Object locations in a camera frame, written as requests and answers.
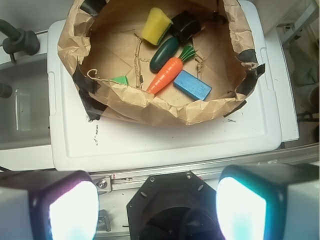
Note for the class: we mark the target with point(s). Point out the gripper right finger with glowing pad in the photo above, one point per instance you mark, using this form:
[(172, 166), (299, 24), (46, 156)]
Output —
[(269, 202)]

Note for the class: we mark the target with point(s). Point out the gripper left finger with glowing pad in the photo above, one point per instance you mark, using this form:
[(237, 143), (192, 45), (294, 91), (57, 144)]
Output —
[(48, 205)]

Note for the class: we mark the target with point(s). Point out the blue rectangular block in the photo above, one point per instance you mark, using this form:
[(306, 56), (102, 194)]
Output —
[(192, 86)]

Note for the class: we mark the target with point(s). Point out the green triangular block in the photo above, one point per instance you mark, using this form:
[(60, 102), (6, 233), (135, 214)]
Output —
[(123, 80)]

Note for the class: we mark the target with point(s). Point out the white toy sink basin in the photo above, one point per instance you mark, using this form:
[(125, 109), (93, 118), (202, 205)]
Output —
[(25, 142)]

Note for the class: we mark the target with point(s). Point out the white plastic bin lid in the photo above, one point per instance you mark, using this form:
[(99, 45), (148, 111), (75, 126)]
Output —
[(111, 144)]

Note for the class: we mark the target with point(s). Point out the orange toy carrot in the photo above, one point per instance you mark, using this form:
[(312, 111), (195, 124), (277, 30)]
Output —
[(170, 70)]

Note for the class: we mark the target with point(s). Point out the grey toy faucet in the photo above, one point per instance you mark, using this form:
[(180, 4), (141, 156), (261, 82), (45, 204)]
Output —
[(18, 40)]

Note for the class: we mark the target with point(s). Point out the crumpled brown paper bag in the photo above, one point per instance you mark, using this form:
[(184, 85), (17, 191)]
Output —
[(101, 39)]

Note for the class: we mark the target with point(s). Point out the dark green toy cucumber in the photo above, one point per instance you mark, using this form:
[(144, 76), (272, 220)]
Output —
[(166, 51)]

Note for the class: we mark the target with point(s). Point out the black box-shaped object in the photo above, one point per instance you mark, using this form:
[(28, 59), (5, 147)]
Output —
[(184, 26)]

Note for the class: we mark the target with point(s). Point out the yellow sponge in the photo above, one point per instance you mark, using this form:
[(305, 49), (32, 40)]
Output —
[(156, 26)]

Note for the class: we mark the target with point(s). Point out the aluminium extrusion rail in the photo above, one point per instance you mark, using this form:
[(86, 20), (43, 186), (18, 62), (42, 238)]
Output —
[(108, 181)]

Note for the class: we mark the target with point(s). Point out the black octagonal mount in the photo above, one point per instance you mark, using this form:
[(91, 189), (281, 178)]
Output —
[(175, 206)]

